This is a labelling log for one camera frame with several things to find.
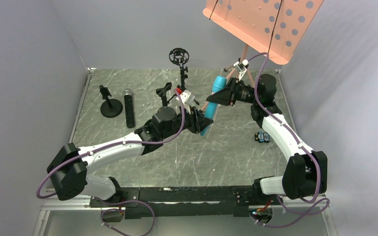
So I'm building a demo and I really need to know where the blue microphone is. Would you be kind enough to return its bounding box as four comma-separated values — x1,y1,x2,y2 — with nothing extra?
200,75,228,137

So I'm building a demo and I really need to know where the black clip desk mic stand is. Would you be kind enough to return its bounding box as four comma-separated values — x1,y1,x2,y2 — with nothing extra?
156,82,172,107

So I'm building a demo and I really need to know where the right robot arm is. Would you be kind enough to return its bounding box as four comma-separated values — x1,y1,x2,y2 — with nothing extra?
206,74,328,200

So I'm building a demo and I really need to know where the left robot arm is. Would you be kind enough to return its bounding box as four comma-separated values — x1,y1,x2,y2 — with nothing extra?
47,107,214,201

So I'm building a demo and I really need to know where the pink music stand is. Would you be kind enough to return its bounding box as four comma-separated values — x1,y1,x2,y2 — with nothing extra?
202,0,323,65

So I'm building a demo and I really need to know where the black small desk mic stand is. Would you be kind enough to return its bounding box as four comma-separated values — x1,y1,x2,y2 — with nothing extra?
99,85,123,118

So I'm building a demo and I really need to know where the black microphone silver grille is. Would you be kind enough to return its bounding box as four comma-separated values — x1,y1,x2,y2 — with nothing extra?
123,88,135,128

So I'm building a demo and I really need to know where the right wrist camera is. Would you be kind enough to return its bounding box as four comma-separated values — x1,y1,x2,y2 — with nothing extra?
233,59,249,80

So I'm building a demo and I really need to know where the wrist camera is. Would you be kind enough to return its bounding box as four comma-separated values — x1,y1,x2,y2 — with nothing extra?
176,88,196,113
233,59,249,80

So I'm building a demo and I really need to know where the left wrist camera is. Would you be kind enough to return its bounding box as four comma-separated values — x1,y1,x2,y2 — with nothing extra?
176,88,196,113

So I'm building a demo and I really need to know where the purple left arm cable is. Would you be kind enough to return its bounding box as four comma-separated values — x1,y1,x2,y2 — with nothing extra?
36,88,187,199

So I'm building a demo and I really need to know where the black tripod shock mount stand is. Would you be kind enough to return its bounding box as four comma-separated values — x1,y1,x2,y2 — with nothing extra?
169,48,189,91

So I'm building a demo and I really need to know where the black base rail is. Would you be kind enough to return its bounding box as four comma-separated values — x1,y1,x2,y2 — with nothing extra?
89,185,275,219

